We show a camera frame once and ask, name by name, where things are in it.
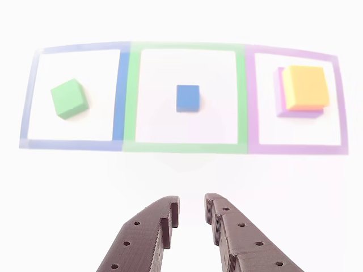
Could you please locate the small blue cube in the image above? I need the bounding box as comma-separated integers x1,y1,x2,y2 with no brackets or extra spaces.
175,84,201,113

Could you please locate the purple block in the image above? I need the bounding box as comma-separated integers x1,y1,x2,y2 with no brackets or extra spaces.
273,66,325,119

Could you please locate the green block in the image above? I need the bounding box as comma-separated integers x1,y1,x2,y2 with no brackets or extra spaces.
50,78,90,121

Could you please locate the orange block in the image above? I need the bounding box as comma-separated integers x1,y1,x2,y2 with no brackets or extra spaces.
282,65,331,112

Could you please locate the green tape square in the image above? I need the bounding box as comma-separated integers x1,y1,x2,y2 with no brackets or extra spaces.
122,41,250,155

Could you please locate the purple tape square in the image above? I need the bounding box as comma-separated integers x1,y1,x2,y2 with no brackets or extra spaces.
243,44,349,156

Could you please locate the blue tape square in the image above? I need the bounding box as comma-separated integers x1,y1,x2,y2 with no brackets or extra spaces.
18,41,132,151

